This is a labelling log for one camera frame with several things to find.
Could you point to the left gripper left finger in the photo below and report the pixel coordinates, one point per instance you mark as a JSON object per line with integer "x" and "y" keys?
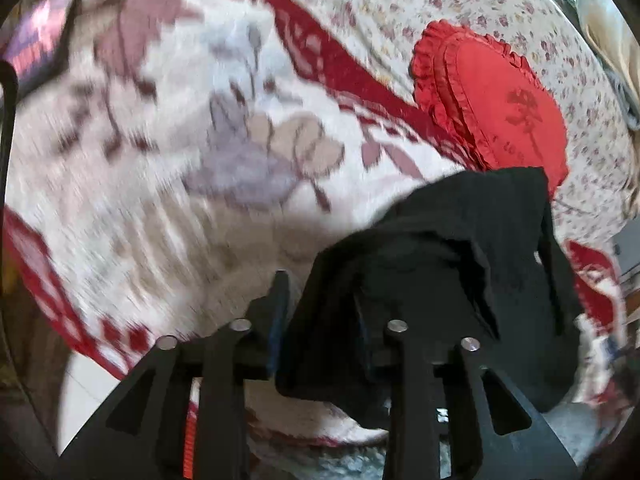
{"x": 184, "y": 400}

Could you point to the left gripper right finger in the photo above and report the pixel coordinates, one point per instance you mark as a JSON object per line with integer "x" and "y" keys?
{"x": 446, "y": 382}

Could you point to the black pants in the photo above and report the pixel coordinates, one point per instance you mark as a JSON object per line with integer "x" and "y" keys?
{"x": 471, "y": 255}

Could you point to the grey fleece blanket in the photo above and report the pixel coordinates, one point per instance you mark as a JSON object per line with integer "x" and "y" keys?
{"x": 298, "y": 439}

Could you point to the red white plush blanket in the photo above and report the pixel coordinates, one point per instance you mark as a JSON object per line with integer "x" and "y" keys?
{"x": 191, "y": 149}

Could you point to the red heart ruffled pillow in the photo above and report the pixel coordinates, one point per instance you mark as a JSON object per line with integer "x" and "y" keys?
{"x": 489, "y": 99}

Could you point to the beige curtain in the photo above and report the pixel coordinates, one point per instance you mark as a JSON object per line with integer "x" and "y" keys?
{"x": 607, "y": 32}

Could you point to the floral white quilt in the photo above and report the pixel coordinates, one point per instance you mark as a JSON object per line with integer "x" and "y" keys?
{"x": 599, "y": 195}

